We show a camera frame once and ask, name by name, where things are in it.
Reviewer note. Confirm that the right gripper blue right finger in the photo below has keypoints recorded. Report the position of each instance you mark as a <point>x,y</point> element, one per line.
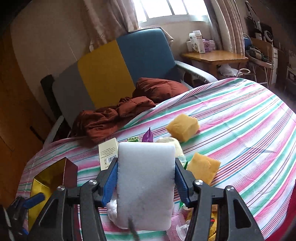
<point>184,182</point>

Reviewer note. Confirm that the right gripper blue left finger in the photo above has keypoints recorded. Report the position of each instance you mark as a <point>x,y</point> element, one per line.
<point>106,184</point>

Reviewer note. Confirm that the white plastic bag bundle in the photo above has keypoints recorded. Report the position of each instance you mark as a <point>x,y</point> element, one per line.
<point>112,211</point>

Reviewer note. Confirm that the yellow sponge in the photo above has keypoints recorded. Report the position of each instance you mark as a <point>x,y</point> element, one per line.
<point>183,127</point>
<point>203,167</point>

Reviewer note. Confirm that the beige carton with barcode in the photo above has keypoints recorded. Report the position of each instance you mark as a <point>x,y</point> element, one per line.
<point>108,150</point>

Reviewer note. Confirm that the purple snack packet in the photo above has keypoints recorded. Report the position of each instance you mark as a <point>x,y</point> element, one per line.
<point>148,136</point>

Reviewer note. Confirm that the small green white box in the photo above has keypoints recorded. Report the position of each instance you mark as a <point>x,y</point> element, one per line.
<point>133,139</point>

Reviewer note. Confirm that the gold lined maroon box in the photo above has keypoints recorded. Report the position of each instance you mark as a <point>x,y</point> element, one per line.
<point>62,172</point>

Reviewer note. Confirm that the rust red blanket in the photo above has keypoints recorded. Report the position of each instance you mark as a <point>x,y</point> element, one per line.
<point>99,124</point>

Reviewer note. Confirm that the striped bed sheet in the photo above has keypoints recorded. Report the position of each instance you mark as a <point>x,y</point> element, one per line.
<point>246,127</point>

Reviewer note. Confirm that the grey yellow blue headboard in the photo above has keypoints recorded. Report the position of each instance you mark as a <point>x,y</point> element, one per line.
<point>107,74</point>

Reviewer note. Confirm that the wooden side table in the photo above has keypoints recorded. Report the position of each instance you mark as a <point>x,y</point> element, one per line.
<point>215,58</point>

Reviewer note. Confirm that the white boxes on table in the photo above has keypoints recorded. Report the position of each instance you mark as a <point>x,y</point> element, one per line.
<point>197,44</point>

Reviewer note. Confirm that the cluttered shelf cart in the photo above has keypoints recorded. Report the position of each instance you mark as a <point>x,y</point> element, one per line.
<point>263,60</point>

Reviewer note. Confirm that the window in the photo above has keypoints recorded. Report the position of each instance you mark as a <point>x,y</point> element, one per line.
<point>165,11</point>

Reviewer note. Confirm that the pink curtain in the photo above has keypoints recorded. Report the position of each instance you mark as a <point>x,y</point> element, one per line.
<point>105,21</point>

